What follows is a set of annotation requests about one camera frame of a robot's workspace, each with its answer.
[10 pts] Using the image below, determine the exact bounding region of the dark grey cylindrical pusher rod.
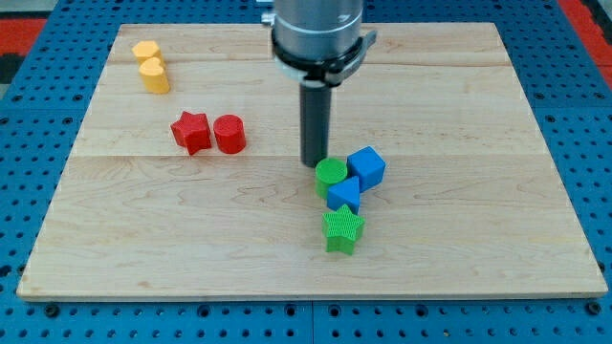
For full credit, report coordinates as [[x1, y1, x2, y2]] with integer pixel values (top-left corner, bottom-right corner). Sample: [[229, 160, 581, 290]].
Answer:
[[299, 85, 332, 167]]

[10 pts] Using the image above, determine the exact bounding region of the yellow hexagon block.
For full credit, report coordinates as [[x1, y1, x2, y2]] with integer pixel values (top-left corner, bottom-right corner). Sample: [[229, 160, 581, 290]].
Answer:
[[131, 40, 164, 65]]

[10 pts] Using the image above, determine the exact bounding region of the green star block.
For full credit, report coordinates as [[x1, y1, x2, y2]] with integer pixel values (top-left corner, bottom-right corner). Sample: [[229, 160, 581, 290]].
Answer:
[[321, 204, 365, 255]]

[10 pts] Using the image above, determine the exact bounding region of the red star block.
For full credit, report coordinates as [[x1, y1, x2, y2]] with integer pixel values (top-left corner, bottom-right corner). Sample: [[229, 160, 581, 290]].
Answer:
[[170, 111, 212, 155]]

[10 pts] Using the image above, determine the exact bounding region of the wooden board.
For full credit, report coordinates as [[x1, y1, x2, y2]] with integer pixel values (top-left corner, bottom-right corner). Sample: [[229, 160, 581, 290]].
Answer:
[[17, 23, 608, 302]]

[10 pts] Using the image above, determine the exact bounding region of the yellow heart block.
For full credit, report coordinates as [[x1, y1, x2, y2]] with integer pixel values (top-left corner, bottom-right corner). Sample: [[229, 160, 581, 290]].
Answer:
[[139, 57, 170, 95]]

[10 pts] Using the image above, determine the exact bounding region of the blue cube block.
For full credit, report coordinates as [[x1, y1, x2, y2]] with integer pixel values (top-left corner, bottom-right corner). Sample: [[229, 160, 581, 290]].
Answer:
[[347, 146, 386, 192]]

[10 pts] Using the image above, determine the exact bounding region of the red cylinder block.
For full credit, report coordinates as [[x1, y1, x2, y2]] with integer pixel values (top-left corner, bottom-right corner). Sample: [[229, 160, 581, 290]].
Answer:
[[213, 114, 247, 154]]

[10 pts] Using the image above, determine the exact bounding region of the blue triangle block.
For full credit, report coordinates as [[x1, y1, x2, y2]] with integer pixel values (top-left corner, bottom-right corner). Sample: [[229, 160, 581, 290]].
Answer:
[[327, 177, 361, 214]]

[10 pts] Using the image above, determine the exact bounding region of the green cylinder block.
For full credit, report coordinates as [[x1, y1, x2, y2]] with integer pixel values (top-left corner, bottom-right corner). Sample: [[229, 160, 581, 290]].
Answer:
[[315, 158, 348, 199]]

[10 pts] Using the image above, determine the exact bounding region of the black clamp ring mount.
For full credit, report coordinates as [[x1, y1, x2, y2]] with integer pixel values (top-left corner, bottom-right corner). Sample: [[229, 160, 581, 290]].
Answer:
[[271, 29, 378, 87]]

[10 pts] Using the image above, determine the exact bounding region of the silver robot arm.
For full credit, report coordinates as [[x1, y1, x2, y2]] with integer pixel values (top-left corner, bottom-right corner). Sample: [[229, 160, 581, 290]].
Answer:
[[269, 0, 377, 167]]

